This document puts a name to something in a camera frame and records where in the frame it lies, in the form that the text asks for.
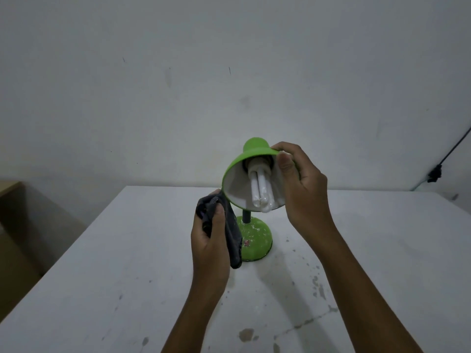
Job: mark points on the person's left forearm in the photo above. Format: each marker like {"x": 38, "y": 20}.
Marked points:
{"x": 195, "y": 323}

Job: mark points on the white fluorescent light bulb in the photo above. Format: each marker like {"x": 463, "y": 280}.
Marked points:
{"x": 259, "y": 187}

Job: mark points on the person's right forearm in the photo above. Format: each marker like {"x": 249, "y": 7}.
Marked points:
{"x": 364, "y": 301}

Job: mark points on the dark grey cloth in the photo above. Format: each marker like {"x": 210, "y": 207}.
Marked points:
{"x": 233, "y": 235}

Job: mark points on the person's left hand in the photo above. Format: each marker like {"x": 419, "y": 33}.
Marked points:
{"x": 209, "y": 261}

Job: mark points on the light wooden cabinet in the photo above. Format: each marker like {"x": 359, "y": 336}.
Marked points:
{"x": 18, "y": 249}

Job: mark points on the person's right hand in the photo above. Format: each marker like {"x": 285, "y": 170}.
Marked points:
{"x": 305, "y": 198}

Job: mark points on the green table lamp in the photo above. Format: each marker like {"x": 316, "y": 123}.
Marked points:
{"x": 255, "y": 235}

